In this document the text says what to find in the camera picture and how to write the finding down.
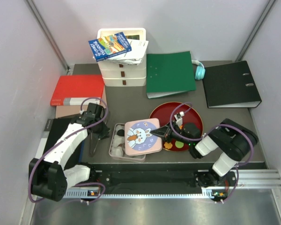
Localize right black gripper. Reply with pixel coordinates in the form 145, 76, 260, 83
151, 120, 192, 146

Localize silver tin lid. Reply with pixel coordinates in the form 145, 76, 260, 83
124, 118, 163, 157

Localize black round cookie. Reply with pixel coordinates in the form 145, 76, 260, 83
117, 129, 125, 137

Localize metal tongs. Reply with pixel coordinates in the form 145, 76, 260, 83
89, 132, 100, 157

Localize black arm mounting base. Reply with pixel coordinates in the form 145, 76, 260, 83
88, 163, 237, 188

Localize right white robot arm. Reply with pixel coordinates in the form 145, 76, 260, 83
150, 119, 259, 186

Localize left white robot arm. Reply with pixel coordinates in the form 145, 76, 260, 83
28, 102, 110, 203

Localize orange flower cookie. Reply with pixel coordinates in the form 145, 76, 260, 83
163, 142, 173, 150

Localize green round cookie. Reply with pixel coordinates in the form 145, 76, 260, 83
175, 141, 184, 149

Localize red round tray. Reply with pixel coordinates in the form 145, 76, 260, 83
149, 102, 203, 152

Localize red binder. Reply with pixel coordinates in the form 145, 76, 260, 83
50, 75, 104, 106

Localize brown cardboard folder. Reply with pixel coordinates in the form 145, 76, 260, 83
55, 88, 107, 119

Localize cookie tin with paper cups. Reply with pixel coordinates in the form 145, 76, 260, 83
109, 123, 146, 163

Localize white stacked drawer boxes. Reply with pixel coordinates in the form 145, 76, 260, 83
97, 28, 147, 87

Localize black book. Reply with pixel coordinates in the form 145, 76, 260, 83
35, 118, 86, 170

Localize green binder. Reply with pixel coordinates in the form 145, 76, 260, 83
146, 51, 196, 99

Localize blue paperback book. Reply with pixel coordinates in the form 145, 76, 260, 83
89, 32, 132, 62

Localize white spiral notebook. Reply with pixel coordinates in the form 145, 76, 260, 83
106, 39, 148, 65

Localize teal headphones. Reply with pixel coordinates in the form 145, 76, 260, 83
192, 60, 206, 80

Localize black lever arch binder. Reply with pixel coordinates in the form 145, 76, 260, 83
203, 61, 262, 108

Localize white slotted cable duct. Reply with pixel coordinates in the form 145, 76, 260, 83
63, 188, 224, 199

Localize aluminium frame rail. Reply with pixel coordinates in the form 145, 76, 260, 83
237, 169, 281, 189

